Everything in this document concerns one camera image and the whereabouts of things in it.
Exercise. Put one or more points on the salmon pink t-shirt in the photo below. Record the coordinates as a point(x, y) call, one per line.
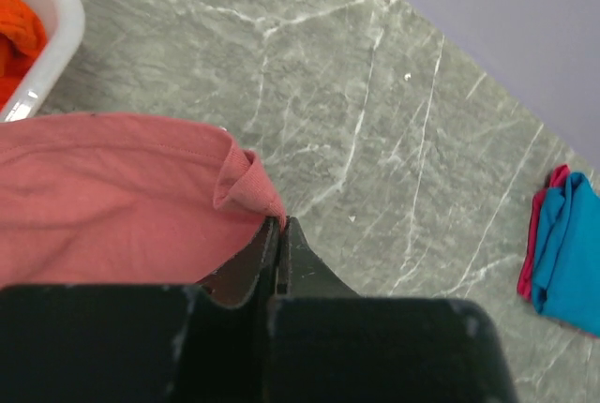
point(126, 198)

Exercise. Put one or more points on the folded blue t-shirt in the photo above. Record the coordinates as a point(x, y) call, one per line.
point(565, 276)

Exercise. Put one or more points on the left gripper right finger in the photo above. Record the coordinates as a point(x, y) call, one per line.
point(301, 272)

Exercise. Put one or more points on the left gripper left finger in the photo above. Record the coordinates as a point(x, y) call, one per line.
point(234, 283)

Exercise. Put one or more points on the orange t-shirt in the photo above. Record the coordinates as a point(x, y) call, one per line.
point(23, 38)

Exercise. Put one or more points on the white plastic basket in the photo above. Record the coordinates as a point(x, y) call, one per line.
point(64, 22)

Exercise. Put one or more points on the folded magenta t-shirt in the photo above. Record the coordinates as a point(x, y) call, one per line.
point(556, 178)

